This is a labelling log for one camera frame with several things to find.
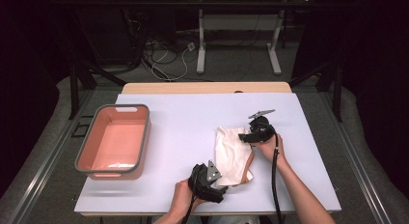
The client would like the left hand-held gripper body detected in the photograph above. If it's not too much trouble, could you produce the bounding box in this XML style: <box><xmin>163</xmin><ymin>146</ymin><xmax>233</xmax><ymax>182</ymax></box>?
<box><xmin>187</xmin><ymin>159</ymin><xmax>230</xmax><ymax>204</ymax></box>

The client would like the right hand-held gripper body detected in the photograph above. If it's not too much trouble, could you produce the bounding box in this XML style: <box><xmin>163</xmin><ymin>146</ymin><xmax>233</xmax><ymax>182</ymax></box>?
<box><xmin>248</xmin><ymin>108</ymin><xmax>278</xmax><ymax>145</ymax></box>

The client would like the cream baby bodysuit brown trim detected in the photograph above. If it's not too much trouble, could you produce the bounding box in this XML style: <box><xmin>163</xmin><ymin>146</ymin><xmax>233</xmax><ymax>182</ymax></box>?
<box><xmin>214</xmin><ymin>126</ymin><xmax>256</xmax><ymax>187</ymax></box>

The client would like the pink basket with grey rim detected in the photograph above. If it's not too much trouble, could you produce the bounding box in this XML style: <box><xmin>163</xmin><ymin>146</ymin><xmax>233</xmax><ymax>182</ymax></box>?
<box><xmin>74</xmin><ymin>103</ymin><xmax>152</xmax><ymax>181</ymax></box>

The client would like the person's right hand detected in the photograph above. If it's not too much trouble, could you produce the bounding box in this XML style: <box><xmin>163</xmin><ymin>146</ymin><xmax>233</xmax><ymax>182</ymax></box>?
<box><xmin>252</xmin><ymin>133</ymin><xmax>287</xmax><ymax>167</ymax></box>

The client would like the person's left hand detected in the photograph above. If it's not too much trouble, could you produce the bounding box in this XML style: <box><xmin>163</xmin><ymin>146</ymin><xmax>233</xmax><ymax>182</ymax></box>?
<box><xmin>172</xmin><ymin>179</ymin><xmax>206</xmax><ymax>215</ymax></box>

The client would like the light wooden table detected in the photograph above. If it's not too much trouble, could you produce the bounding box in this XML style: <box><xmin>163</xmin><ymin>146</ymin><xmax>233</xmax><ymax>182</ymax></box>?
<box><xmin>80</xmin><ymin>81</ymin><xmax>333</xmax><ymax>217</ymax></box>

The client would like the black metal stand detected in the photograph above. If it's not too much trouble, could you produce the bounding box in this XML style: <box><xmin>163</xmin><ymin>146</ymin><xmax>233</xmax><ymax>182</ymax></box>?
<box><xmin>287</xmin><ymin>59</ymin><xmax>343</xmax><ymax>124</ymax></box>
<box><xmin>68</xmin><ymin>60</ymin><xmax>127</xmax><ymax>121</ymax></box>

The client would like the white-legged wooden desk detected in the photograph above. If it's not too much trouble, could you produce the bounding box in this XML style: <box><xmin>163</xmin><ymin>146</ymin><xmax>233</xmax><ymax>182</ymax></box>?
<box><xmin>177</xmin><ymin>0</ymin><xmax>317</xmax><ymax>76</ymax></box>

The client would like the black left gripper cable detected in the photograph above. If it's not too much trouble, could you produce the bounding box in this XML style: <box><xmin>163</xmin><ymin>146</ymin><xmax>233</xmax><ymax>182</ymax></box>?
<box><xmin>180</xmin><ymin>172</ymin><xmax>201</xmax><ymax>224</ymax></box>

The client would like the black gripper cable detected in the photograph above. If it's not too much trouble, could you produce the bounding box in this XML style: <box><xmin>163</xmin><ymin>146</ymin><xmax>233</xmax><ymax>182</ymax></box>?
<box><xmin>270</xmin><ymin>133</ymin><xmax>285</xmax><ymax>224</ymax></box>
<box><xmin>180</xmin><ymin>172</ymin><xmax>201</xmax><ymax>224</ymax></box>

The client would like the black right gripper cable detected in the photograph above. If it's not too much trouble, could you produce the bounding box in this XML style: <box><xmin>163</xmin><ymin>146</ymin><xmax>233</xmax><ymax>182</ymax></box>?
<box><xmin>270</xmin><ymin>133</ymin><xmax>285</xmax><ymax>224</ymax></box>

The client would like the white floor cable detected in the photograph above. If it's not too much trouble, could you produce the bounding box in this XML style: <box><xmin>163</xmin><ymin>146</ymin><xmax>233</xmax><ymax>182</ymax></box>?
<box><xmin>150</xmin><ymin>44</ymin><xmax>190</xmax><ymax>82</ymax></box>

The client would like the aluminium floor rail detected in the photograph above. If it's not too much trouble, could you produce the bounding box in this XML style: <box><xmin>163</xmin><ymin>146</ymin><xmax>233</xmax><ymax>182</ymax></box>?
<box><xmin>6</xmin><ymin>88</ymin><xmax>95</xmax><ymax>224</ymax></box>
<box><xmin>317</xmin><ymin>92</ymin><xmax>394</xmax><ymax>224</ymax></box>

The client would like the bundle of black floor cables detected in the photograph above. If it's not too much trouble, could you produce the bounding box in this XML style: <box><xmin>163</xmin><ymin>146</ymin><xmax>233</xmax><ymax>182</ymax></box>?
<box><xmin>124</xmin><ymin>10</ymin><xmax>181</xmax><ymax>81</ymax></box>

